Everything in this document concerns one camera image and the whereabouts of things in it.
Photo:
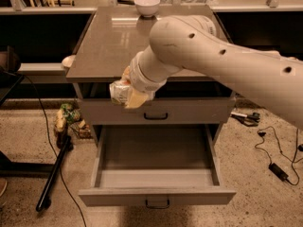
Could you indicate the green white 7up can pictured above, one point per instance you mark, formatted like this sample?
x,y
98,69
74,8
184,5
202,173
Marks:
x,y
119,91

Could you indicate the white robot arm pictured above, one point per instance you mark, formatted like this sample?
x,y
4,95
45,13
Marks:
x,y
180,42

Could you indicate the grey drawer cabinet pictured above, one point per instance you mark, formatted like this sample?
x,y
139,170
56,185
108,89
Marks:
x,y
113,38

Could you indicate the closed grey upper drawer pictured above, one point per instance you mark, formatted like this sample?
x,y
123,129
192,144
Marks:
x,y
181,111

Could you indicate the open grey middle drawer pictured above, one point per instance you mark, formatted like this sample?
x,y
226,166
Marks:
x,y
156,162

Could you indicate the white plate on ledge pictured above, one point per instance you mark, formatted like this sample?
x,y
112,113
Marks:
x,y
68,61

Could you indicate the white ceramic bowl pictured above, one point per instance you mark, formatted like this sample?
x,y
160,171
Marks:
x,y
147,8

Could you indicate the black upper drawer handle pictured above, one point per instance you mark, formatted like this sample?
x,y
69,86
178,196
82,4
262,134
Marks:
x,y
162,116

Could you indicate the black drawer handle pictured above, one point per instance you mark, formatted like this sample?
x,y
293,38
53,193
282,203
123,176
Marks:
x,y
157,205
162,116

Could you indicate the black middle drawer handle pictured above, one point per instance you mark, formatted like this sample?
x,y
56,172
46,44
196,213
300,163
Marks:
x,y
157,205

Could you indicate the black power adapter with cable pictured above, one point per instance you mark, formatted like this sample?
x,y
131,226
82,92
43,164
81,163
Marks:
x,y
273,167

